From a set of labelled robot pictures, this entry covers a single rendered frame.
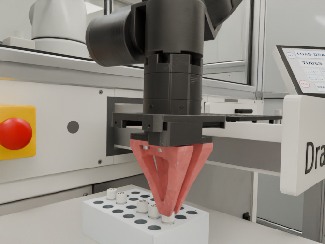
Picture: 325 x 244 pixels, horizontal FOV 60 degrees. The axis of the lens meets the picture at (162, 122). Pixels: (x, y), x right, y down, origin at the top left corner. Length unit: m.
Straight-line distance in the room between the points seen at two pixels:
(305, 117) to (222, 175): 0.59
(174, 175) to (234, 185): 0.74
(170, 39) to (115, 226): 0.19
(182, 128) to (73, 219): 0.23
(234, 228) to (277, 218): 2.05
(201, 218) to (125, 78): 0.34
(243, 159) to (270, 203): 2.05
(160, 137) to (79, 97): 0.30
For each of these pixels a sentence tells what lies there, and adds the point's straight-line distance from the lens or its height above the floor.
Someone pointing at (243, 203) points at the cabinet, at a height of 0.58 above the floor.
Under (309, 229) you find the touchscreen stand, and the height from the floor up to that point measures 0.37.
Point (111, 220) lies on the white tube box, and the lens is 0.31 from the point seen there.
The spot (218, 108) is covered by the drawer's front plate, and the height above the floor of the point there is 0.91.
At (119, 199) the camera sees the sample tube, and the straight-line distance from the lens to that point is 0.34.
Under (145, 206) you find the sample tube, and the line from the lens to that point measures 0.32.
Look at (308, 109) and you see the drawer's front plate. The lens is 0.36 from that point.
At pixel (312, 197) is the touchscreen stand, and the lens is 1.46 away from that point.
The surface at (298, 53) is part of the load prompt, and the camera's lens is 1.39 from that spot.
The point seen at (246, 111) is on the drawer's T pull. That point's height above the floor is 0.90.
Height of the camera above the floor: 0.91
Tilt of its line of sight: 3 degrees down
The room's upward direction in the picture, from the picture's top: 1 degrees clockwise
